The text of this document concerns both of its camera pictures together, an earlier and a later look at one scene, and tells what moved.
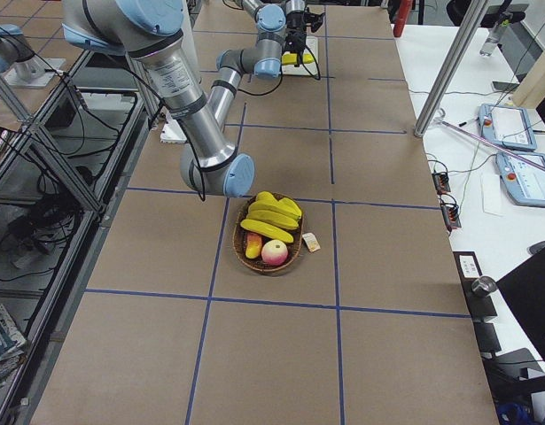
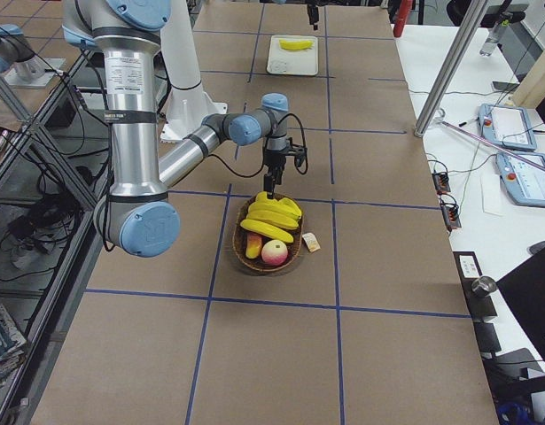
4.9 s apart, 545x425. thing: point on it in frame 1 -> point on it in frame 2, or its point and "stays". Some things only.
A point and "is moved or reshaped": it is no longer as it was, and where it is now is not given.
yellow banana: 272,217 stays
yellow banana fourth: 264,229 stays
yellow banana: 291,58 is moved or reshaped
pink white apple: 275,252 stays
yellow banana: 284,205 stays
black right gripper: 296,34 -> 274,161
